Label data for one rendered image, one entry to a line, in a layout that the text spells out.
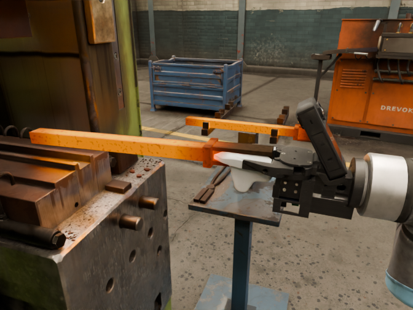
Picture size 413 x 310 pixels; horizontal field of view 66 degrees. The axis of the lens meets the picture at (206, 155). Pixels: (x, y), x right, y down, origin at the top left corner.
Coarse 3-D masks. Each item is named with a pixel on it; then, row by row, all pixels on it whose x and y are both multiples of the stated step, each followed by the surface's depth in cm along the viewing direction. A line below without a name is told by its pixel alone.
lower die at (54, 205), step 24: (24, 144) 69; (0, 168) 58; (24, 168) 58; (48, 168) 58; (72, 168) 58; (96, 168) 63; (0, 192) 52; (24, 192) 52; (48, 192) 52; (72, 192) 57; (96, 192) 64; (24, 216) 51; (48, 216) 52
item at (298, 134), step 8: (192, 120) 101; (200, 120) 100; (208, 120) 100; (216, 120) 100; (224, 120) 100; (216, 128) 99; (224, 128) 98; (232, 128) 97; (240, 128) 97; (248, 128) 96; (256, 128) 95; (264, 128) 94; (272, 128) 93; (280, 128) 92; (288, 128) 92; (296, 128) 90; (288, 136) 92; (296, 136) 91; (304, 136) 92
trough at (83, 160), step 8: (0, 144) 67; (8, 152) 66; (16, 152) 66; (24, 152) 66; (32, 152) 65; (40, 152) 64; (48, 152) 64; (56, 152) 63; (64, 160) 63; (72, 160) 62; (80, 160) 62; (88, 160) 61; (80, 168) 59
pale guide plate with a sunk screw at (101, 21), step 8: (88, 0) 74; (96, 0) 76; (104, 0) 79; (88, 8) 74; (96, 8) 76; (104, 8) 79; (88, 16) 75; (96, 16) 76; (104, 16) 79; (112, 16) 82; (88, 24) 76; (96, 24) 77; (104, 24) 80; (112, 24) 83; (88, 32) 77; (96, 32) 77; (104, 32) 80; (112, 32) 83; (88, 40) 78; (96, 40) 77; (104, 40) 80; (112, 40) 84
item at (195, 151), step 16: (48, 144) 59; (64, 144) 58; (80, 144) 57; (96, 144) 55; (112, 144) 54; (128, 144) 53; (144, 144) 52; (160, 144) 52; (176, 144) 52; (192, 144) 51; (208, 144) 49; (224, 144) 50; (240, 144) 50; (192, 160) 51; (208, 160) 49; (272, 160) 50
